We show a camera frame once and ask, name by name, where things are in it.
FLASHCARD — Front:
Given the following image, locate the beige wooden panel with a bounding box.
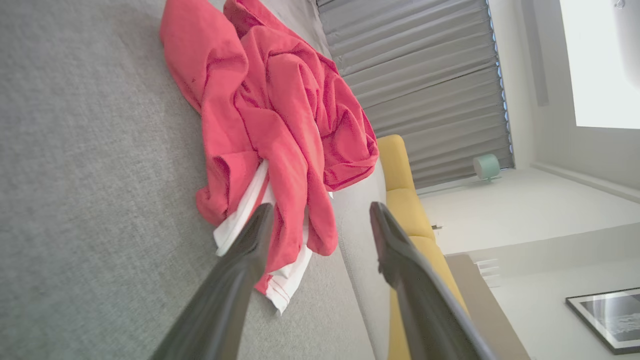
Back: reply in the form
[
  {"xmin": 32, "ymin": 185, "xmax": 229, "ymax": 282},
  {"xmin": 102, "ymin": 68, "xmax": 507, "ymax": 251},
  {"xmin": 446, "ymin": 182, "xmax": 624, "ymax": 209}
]
[{"xmin": 445, "ymin": 253, "xmax": 532, "ymax": 360}]

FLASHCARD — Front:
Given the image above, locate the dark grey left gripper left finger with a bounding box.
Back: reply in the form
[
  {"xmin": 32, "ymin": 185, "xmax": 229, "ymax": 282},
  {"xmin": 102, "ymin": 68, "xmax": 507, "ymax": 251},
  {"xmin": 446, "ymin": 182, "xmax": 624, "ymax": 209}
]
[{"xmin": 150, "ymin": 202, "xmax": 275, "ymax": 360}]

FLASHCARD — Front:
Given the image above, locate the grey fabric sofa seat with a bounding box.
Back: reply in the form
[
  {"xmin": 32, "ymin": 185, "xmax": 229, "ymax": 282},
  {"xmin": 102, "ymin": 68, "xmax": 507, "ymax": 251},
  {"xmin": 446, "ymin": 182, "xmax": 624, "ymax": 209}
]
[{"xmin": 0, "ymin": 0, "xmax": 376, "ymax": 360}]

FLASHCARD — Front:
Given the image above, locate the grey seamed sofa cushion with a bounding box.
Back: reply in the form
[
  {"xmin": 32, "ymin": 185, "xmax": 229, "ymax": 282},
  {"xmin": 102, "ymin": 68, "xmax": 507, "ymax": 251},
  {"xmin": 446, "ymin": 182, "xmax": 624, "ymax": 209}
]
[{"xmin": 260, "ymin": 0, "xmax": 392, "ymax": 360}]

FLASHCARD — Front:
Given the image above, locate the black framed picture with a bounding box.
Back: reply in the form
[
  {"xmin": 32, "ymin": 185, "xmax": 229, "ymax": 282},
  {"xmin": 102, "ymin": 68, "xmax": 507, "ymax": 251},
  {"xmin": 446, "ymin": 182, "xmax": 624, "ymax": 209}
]
[{"xmin": 566, "ymin": 287, "xmax": 640, "ymax": 356}]

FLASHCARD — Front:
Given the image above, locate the mint green round lamp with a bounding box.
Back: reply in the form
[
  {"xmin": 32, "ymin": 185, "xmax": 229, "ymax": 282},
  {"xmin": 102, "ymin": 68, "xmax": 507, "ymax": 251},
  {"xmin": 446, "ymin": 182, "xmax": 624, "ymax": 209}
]
[{"xmin": 472, "ymin": 153, "xmax": 501, "ymax": 182}]

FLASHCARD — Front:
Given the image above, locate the grey pleated curtain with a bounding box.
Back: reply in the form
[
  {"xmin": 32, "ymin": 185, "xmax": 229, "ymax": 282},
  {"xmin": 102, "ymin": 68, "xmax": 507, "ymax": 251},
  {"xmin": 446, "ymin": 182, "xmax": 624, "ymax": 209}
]
[{"xmin": 316, "ymin": 0, "xmax": 516, "ymax": 191}]

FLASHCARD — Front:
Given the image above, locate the red white basketball jersey shirt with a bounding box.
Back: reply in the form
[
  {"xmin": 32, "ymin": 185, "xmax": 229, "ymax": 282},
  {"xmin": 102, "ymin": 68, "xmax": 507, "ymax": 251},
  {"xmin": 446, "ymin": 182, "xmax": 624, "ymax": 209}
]
[{"xmin": 160, "ymin": 0, "xmax": 380, "ymax": 315}]

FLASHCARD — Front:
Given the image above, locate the yellow upholstered chair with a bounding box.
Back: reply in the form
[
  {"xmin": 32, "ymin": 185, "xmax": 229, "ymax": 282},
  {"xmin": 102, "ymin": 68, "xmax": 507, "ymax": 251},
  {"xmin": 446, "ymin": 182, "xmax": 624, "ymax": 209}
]
[{"xmin": 377, "ymin": 134, "xmax": 471, "ymax": 360}]

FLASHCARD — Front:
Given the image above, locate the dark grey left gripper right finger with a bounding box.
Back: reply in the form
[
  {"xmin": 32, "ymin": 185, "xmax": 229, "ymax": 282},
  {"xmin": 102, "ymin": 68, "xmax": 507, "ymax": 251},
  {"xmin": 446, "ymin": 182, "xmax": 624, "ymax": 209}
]
[{"xmin": 370, "ymin": 201, "xmax": 501, "ymax": 360}]

